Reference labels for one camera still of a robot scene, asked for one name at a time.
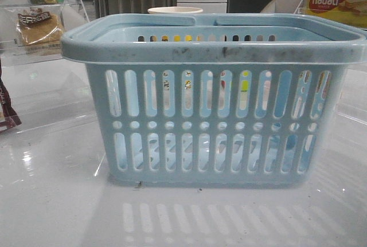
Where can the packaged bread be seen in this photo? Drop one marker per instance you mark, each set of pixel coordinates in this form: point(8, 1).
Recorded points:
point(37, 26)

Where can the light blue plastic basket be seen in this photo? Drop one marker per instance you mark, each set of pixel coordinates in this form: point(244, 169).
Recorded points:
point(214, 99)

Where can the clear acrylic shelf left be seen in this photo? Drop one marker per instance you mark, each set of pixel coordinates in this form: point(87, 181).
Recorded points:
point(71, 12)

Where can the white paper cup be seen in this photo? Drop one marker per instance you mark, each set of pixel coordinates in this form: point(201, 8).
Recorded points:
point(175, 10)

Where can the brown snack packet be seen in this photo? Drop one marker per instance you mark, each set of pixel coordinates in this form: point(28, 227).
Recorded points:
point(9, 117)

